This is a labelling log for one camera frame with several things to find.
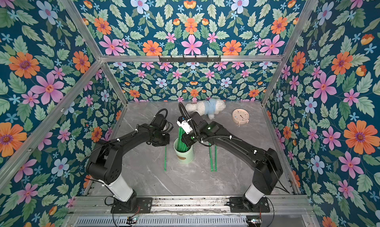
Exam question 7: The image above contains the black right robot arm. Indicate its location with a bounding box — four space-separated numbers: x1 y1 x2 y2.
177 112 283 211

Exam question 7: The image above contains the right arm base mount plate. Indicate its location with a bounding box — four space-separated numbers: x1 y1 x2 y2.
225 196 270 213

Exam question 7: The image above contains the black wall hook rack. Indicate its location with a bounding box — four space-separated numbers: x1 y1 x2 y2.
158 56 222 63

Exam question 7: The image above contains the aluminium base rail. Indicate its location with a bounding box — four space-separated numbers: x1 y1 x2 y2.
68 195 315 215

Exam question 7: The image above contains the green straw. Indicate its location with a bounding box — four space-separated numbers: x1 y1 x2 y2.
213 146 217 172
208 145 214 172
164 146 167 172

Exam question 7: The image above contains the bundle of green wrapped straws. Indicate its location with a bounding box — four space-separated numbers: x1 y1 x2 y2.
176 127 190 153

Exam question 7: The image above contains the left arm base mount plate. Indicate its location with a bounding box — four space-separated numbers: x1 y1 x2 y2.
111 197 152 214

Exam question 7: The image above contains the white plush teddy bear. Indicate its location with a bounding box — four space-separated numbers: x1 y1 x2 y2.
185 98 226 120

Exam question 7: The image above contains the white vented cable duct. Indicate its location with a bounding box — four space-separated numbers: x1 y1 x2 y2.
75 216 248 227

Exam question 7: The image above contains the light green storage cup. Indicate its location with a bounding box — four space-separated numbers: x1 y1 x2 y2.
173 139 195 164

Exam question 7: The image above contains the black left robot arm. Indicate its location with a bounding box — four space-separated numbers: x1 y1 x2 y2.
86 109 173 213

